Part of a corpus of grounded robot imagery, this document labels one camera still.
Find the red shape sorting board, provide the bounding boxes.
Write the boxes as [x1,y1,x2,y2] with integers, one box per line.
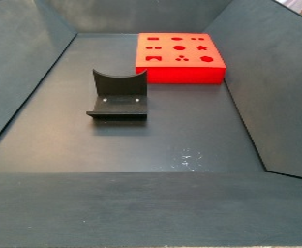
[136,33,226,84]

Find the black curved holder stand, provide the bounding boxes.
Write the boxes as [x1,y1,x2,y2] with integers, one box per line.
[86,71,149,119]

